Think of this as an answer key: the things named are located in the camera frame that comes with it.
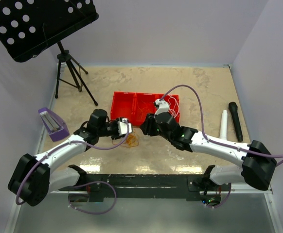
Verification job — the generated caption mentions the orange and white cables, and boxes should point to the orange and white cables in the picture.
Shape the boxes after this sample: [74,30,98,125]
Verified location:
[121,132,140,149]

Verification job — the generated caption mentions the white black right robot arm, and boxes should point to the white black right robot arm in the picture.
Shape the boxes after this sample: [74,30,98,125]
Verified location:
[140,112,277,191]

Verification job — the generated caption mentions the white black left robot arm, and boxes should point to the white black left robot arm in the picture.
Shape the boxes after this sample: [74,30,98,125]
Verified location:
[8,109,131,206]

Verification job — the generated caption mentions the red middle plastic bin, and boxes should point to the red middle plastic bin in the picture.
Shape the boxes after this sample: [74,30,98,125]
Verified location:
[132,93,156,127]

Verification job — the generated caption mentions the red plastic bin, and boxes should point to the red plastic bin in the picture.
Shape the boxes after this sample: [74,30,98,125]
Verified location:
[110,92,135,122]
[132,93,156,127]
[156,94,180,123]

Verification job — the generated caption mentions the red left plastic bin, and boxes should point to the red left plastic bin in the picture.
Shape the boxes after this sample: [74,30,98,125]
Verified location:
[110,92,135,122]

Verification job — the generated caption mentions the red right plastic bin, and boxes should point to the red right plastic bin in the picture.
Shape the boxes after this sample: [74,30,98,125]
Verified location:
[156,94,180,123]

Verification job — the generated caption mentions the purple metronome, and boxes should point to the purple metronome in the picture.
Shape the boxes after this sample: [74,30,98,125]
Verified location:
[38,107,70,142]

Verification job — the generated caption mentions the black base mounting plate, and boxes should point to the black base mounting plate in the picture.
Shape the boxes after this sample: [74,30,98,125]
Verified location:
[61,174,229,202]

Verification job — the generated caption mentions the white microphone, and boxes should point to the white microphone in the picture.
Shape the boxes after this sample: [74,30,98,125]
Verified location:
[219,110,228,140]

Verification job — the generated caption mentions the black microphone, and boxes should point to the black microphone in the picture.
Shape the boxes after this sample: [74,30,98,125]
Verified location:
[228,102,243,142]

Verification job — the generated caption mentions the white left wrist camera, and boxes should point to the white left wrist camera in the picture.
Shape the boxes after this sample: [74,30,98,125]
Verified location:
[118,118,133,136]

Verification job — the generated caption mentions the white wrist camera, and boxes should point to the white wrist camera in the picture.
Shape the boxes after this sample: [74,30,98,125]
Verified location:
[154,99,170,116]
[118,118,133,136]

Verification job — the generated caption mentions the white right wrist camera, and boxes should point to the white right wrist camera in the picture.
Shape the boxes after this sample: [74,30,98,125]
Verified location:
[154,99,170,116]

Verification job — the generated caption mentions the aluminium front rail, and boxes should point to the aluminium front rail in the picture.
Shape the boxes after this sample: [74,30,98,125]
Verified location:
[17,172,275,195]

